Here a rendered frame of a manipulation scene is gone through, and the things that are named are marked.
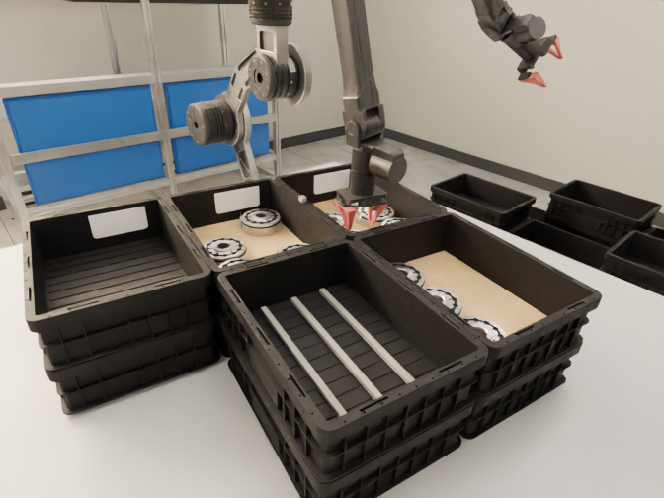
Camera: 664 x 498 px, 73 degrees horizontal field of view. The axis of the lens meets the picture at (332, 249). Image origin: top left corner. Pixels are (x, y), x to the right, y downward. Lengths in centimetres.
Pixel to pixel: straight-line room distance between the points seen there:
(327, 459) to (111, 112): 247
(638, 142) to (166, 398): 354
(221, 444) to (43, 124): 220
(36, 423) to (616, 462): 103
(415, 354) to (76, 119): 234
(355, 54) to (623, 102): 312
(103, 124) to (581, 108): 329
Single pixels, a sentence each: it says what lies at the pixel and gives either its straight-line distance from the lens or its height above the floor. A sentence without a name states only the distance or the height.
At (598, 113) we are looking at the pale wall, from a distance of 396.
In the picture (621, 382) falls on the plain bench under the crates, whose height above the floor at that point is 70.
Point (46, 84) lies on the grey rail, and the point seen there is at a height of 93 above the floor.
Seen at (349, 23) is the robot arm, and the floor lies 134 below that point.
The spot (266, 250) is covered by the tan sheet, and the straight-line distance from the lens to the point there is 111.
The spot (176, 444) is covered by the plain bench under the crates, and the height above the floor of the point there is 70.
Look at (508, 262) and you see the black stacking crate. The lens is 105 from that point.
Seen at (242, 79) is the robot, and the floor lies 108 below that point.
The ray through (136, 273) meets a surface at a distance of 109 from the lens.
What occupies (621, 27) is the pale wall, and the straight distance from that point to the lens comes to 390.
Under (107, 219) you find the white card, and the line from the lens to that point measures 119.
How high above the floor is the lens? 139
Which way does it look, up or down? 30 degrees down
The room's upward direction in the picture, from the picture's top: 2 degrees clockwise
